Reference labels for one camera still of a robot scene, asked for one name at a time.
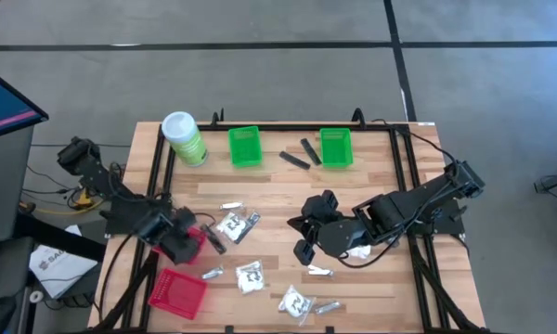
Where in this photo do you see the green plastic basket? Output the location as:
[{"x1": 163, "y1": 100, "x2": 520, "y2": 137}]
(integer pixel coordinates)
[
  {"x1": 227, "y1": 125, "x2": 264, "y2": 169},
  {"x1": 318, "y1": 127, "x2": 355, "y2": 169}
]

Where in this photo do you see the black aluminium table frame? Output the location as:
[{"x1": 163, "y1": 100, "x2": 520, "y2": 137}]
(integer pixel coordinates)
[{"x1": 90, "y1": 107, "x2": 491, "y2": 334}]

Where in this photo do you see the clear bag of cotton balls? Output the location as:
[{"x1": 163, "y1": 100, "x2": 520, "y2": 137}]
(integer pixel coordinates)
[
  {"x1": 345, "y1": 244, "x2": 372, "y2": 261},
  {"x1": 235, "y1": 259, "x2": 266, "y2": 295},
  {"x1": 214, "y1": 211, "x2": 252, "y2": 245},
  {"x1": 278, "y1": 285, "x2": 317, "y2": 327}
]

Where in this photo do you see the monitor with blue screen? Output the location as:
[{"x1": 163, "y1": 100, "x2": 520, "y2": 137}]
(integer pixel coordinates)
[{"x1": 0, "y1": 62, "x2": 50, "y2": 143}]

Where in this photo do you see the green disinfecting wipes canister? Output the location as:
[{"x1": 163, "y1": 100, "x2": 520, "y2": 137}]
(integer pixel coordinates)
[{"x1": 161, "y1": 110, "x2": 210, "y2": 168}]

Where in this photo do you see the red plastic basket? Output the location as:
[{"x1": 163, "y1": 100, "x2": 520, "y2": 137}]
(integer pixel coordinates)
[
  {"x1": 150, "y1": 225, "x2": 210, "y2": 266},
  {"x1": 147, "y1": 267, "x2": 209, "y2": 321}
]

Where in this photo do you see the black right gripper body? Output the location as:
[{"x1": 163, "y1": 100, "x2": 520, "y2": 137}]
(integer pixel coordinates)
[{"x1": 286, "y1": 215, "x2": 324, "y2": 243}]

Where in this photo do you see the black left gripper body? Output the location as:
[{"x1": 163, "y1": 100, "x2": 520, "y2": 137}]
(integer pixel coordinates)
[{"x1": 164, "y1": 222, "x2": 201, "y2": 245}]

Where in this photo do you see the yellow floor cable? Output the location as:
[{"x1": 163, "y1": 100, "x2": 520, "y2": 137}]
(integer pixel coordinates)
[{"x1": 20, "y1": 184, "x2": 104, "y2": 217}]

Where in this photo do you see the black comb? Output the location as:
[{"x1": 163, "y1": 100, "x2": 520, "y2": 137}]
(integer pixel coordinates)
[{"x1": 299, "y1": 137, "x2": 323, "y2": 167}]

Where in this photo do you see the white printed booklet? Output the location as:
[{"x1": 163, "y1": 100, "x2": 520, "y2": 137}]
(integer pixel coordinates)
[{"x1": 28, "y1": 225, "x2": 99, "y2": 300}]

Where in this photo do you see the grey cabinet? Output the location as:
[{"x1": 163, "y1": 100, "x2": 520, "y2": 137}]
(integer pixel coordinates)
[{"x1": 0, "y1": 124, "x2": 36, "y2": 246}]

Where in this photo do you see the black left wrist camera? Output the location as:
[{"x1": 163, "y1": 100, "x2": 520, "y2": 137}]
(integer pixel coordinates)
[{"x1": 136, "y1": 211, "x2": 173, "y2": 246}]

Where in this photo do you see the black beam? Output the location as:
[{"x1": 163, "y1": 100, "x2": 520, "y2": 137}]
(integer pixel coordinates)
[{"x1": 13, "y1": 212, "x2": 107, "y2": 262}]

